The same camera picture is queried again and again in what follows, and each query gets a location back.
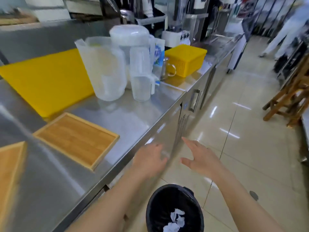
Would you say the person's right hand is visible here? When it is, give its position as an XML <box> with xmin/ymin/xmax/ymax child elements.
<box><xmin>180</xmin><ymin>137</ymin><xmax>224</xmax><ymax>178</ymax></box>

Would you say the person's left hand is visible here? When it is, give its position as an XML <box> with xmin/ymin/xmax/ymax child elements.
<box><xmin>132</xmin><ymin>142</ymin><xmax>169</xmax><ymax>177</ymax></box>

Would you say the person's right forearm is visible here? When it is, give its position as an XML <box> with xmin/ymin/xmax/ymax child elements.
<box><xmin>210</xmin><ymin>167</ymin><xmax>285</xmax><ymax>232</ymax></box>

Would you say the person's left forearm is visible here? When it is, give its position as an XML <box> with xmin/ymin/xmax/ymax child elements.
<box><xmin>65</xmin><ymin>170</ymin><xmax>161</xmax><ymax>232</ymax></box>

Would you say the stainless steel counter cabinet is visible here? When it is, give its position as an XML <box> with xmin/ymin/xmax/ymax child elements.
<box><xmin>0</xmin><ymin>20</ymin><xmax>245</xmax><ymax>232</ymax></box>

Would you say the black trash bin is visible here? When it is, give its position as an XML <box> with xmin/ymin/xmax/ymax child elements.
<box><xmin>146</xmin><ymin>184</ymin><xmax>205</xmax><ymax>232</ymax></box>

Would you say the crumpled white paper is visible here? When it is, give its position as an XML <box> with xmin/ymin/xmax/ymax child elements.
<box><xmin>163</xmin><ymin>209</ymin><xmax>186</xmax><ymax>232</ymax></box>

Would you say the small clear measuring cup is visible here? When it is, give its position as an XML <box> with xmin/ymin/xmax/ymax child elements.
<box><xmin>129</xmin><ymin>46</ymin><xmax>155</xmax><ymax>102</ymax></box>

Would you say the glass mug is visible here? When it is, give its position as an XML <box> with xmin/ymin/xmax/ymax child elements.
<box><xmin>160</xmin><ymin>57</ymin><xmax>177</xmax><ymax>80</ymax></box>

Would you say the wooden tray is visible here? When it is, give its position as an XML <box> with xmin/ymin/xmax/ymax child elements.
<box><xmin>33</xmin><ymin>112</ymin><xmax>120</xmax><ymax>171</ymax></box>
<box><xmin>0</xmin><ymin>141</ymin><xmax>28</xmax><ymax>232</ymax></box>

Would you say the blue and white carton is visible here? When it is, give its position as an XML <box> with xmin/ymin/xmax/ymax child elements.
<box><xmin>152</xmin><ymin>38</ymin><xmax>165</xmax><ymax>85</ymax></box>

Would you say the yellow plastic basket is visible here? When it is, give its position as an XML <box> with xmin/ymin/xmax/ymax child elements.
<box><xmin>165</xmin><ymin>44</ymin><xmax>208</xmax><ymax>78</ymax></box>

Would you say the large clear plastic pitcher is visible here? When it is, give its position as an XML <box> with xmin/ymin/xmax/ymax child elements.
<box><xmin>74</xmin><ymin>36</ymin><xmax>127</xmax><ymax>102</ymax></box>

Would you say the clear pitcher with white lid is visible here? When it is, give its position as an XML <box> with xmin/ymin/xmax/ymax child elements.
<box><xmin>109</xmin><ymin>24</ymin><xmax>155</xmax><ymax>90</ymax></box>

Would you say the wooden stool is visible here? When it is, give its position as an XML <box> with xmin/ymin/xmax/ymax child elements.
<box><xmin>262</xmin><ymin>54</ymin><xmax>309</xmax><ymax>128</ymax></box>

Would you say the blender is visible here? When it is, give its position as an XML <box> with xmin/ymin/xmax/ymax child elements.
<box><xmin>161</xmin><ymin>0</ymin><xmax>191</xmax><ymax>48</ymax></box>

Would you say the yellow cutting board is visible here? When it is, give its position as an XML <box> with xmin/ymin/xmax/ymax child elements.
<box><xmin>0</xmin><ymin>48</ymin><xmax>95</xmax><ymax>118</ymax></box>

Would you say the cabinet door handle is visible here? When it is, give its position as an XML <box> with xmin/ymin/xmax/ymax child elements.
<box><xmin>188</xmin><ymin>89</ymin><xmax>201</xmax><ymax>112</ymax></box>

